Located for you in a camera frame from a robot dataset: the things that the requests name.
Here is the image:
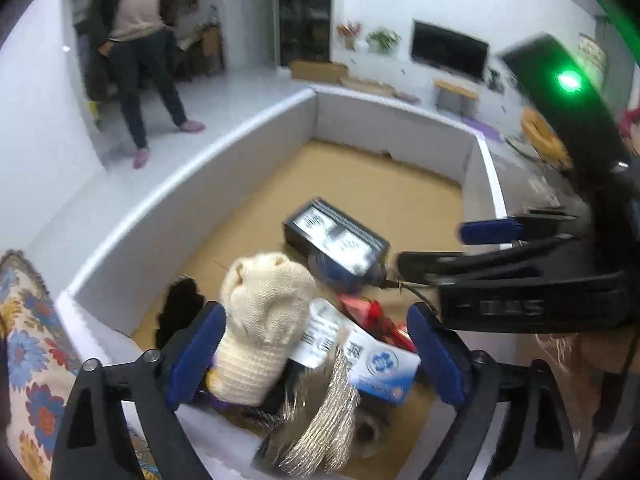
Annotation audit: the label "white printed box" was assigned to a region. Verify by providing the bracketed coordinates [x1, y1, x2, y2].
[292, 298, 422, 406]

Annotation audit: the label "floral blanket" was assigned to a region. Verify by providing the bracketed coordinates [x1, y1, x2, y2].
[0, 250, 166, 480]

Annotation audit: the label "yellow lounge chair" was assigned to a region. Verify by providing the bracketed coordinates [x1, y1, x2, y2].
[520, 107, 573, 168]

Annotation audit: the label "red candy gift pouch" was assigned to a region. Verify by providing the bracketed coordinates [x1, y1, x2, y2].
[340, 295, 418, 353]

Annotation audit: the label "cream knit glove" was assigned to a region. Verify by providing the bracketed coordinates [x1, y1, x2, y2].
[210, 252, 318, 407]

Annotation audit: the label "large white cardboard box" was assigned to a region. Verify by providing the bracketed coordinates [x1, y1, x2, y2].
[25, 85, 506, 480]

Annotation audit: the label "silver tassel ornament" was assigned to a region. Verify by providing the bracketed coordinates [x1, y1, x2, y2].
[252, 345, 362, 478]

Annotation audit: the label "person's right forearm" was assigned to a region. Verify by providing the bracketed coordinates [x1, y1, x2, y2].
[537, 330, 631, 441]

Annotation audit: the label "bushy green potted plant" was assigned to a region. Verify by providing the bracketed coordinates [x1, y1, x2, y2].
[366, 27, 402, 55]

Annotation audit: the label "black rectangular box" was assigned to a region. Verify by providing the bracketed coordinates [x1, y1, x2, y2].
[283, 198, 391, 286]

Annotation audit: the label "dark display cabinet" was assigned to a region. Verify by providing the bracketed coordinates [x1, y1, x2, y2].
[277, 0, 333, 67]

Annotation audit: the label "black television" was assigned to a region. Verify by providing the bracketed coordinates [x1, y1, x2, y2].
[411, 19, 490, 83]

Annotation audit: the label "red flower plant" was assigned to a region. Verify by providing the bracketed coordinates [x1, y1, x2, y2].
[336, 19, 363, 51]

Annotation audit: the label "purple floor mat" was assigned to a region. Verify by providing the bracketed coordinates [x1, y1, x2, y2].
[460, 117, 501, 142]

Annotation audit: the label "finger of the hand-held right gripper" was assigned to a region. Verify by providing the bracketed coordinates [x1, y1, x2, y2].
[459, 214, 581, 247]
[396, 250, 501, 288]

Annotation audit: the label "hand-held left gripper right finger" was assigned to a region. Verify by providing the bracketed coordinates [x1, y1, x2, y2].
[406, 304, 576, 480]

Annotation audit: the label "black fuzzy cloth bundle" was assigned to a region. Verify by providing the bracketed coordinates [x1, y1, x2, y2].
[156, 274, 208, 352]

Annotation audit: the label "covered standing air conditioner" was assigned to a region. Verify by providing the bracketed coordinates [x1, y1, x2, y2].
[577, 32, 608, 86]

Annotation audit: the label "wooden bench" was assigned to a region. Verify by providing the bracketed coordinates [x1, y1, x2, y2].
[433, 79, 480, 113]

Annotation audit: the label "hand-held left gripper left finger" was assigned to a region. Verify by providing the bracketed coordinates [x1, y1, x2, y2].
[50, 301, 228, 480]

